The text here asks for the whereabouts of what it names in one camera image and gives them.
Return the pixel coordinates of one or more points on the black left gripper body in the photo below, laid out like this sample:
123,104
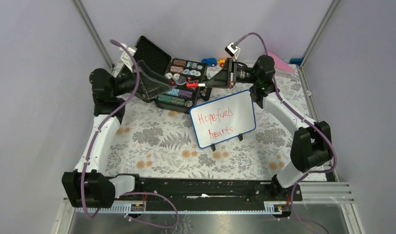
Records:
141,90

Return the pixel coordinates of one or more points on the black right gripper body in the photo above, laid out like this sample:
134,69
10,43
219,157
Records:
232,67

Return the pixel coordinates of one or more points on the red marker cap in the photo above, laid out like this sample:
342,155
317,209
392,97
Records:
192,85

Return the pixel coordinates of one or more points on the blue framed whiteboard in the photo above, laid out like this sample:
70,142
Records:
223,118

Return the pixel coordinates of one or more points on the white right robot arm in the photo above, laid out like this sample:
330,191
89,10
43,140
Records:
311,144

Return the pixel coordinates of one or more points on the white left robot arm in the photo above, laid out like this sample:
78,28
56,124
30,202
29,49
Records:
86,186

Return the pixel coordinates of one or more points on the orange toy car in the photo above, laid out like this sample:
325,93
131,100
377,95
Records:
221,62

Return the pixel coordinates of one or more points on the blue toy car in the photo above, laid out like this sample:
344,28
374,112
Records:
212,62

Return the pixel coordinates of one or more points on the black poker chip case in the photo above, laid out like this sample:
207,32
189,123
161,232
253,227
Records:
179,72

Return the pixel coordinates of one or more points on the pink plastic stand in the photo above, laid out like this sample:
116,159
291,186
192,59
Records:
281,67

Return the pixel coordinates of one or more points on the blue block in corner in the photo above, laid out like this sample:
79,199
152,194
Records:
296,61

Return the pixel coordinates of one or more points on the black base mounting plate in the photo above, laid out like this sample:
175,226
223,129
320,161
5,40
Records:
209,195

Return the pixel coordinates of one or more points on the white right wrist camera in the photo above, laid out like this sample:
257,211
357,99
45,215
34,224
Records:
233,50

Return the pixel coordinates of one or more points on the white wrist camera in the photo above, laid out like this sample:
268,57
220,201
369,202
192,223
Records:
233,50
126,59

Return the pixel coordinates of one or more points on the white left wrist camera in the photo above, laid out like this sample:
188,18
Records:
126,59

